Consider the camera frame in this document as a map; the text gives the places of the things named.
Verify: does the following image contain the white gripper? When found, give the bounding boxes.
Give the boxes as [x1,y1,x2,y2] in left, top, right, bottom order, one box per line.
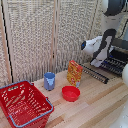
[90,57,105,68]

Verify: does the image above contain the yellow red cereal box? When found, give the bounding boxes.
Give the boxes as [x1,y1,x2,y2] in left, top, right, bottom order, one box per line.
[66,59,84,89]

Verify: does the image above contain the blue plastic cup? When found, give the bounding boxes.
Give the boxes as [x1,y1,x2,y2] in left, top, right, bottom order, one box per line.
[43,71,57,92]

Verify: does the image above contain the black toaster oven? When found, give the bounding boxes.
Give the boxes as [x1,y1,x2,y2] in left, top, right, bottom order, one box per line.
[99,37,128,78]

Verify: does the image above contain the red plastic bowl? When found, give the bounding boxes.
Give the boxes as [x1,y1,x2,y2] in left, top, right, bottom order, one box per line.
[61,85,81,103]

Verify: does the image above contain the beige woven folding screen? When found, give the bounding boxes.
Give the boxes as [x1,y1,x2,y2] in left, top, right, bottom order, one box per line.
[0,0,128,88]

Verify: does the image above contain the red shopping basket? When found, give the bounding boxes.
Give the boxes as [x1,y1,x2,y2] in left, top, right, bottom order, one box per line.
[0,80,55,128]

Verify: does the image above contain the black wire oven rack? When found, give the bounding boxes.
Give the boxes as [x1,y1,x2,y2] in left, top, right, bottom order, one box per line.
[80,64,111,85]

